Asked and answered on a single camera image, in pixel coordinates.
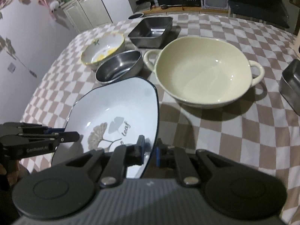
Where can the checkered tablecloth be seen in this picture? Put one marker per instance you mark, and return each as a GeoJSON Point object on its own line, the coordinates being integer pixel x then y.
{"type": "Point", "coordinates": [211, 133]}

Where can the low wooden-top cabinet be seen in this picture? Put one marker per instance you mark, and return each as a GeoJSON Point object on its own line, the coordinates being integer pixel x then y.
{"type": "Point", "coordinates": [187, 9]}

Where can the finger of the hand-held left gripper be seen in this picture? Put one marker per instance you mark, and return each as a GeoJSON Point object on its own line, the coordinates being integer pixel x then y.
{"type": "Point", "coordinates": [70, 137]}
{"type": "Point", "coordinates": [56, 130]}

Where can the grey box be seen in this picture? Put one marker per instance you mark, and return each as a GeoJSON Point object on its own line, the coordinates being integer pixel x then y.
{"type": "Point", "coordinates": [144, 4]}

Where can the white kitchen cabinet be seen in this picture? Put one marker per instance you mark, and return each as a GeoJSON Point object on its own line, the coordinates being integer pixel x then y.
{"type": "Point", "coordinates": [82, 14]}

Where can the rectangular steel container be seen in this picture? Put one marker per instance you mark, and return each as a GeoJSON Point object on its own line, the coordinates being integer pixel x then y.
{"type": "Point", "coordinates": [150, 31]}
{"type": "Point", "coordinates": [291, 86]}

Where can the wall socket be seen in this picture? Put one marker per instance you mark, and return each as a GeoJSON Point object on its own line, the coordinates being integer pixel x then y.
{"type": "Point", "coordinates": [11, 67]}

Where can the white plush toy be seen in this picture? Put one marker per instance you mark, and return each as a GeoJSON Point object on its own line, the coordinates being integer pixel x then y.
{"type": "Point", "coordinates": [55, 5]}

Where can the black round bin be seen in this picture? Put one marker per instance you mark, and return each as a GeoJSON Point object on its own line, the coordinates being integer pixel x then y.
{"type": "Point", "coordinates": [136, 16]}

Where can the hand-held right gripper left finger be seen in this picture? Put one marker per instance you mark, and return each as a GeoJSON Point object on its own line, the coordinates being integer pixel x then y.
{"type": "Point", "coordinates": [142, 145]}

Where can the pink wall rack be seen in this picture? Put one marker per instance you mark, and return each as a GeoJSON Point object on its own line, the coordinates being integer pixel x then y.
{"type": "Point", "coordinates": [45, 0]}

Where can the branch wall sticker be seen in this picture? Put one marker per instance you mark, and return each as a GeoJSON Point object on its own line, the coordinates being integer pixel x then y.
{"type": "Point", "coordinates": [23, 63]}

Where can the white square plate blue rim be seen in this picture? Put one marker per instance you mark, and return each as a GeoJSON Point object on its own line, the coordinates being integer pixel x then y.
{"type": "Point", "coordinates": [117, 105]}

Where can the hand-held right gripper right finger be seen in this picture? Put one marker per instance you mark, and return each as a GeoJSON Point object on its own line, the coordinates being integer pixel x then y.
{"type": "Point", "coordinates": [158, 158]}

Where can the floral bowl yellow rim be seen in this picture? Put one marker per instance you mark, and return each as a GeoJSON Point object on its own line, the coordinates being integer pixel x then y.
{"type": "Point", "coordinates": [105, 48]}

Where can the round steel bowl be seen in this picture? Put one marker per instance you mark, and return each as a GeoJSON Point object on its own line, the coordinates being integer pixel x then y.
{"type": "Point", "coordinates": [117, 68]}

